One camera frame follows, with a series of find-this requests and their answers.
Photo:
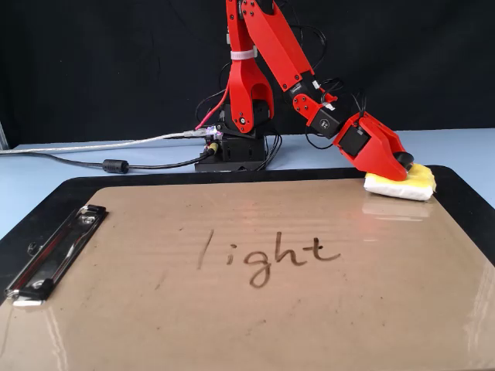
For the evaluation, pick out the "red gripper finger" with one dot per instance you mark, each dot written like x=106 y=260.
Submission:
x=386 y=154

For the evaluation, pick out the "red gripper body black motor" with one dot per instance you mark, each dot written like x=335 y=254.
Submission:
x=352 y=141

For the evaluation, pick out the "yellow sponge with black knob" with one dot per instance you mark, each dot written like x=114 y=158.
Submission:
x=410 y=187

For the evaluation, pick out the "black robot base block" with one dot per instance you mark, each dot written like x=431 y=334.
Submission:
x=239 y=152

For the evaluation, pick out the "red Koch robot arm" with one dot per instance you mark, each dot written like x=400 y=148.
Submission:
x=270 y=46

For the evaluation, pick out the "controller circuit board with LED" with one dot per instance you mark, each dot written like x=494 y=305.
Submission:
x=214 y=132

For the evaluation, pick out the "brown clipboard board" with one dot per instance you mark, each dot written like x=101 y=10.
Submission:
x=270 y=309

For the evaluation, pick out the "black rectangular mat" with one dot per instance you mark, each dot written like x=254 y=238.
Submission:
x=232 y=175

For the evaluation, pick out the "black backdrop cloth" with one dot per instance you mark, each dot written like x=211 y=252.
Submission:
x=96 y=58

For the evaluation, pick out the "silver metal clipboard clip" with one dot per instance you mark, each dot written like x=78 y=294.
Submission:
x=58 y=251

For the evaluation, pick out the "grey metal frame post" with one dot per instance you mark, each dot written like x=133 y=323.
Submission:
x=3 y=135

